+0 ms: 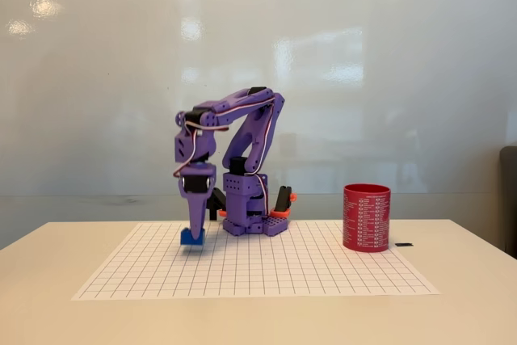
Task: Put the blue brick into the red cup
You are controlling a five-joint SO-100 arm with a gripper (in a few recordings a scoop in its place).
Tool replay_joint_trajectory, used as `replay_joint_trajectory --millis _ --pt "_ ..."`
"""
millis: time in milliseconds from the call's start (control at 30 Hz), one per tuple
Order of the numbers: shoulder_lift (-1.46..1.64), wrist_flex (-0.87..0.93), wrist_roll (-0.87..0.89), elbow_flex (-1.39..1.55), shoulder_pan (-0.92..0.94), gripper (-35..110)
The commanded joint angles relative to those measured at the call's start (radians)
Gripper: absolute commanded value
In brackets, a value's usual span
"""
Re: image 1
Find blue toy brick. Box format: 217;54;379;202
179;228;207;247

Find red cup with white print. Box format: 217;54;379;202
342;183;392;255

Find white grid paper sheet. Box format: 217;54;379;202
70;221;442;302

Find white red black servo cable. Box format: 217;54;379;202
173;95;280;217

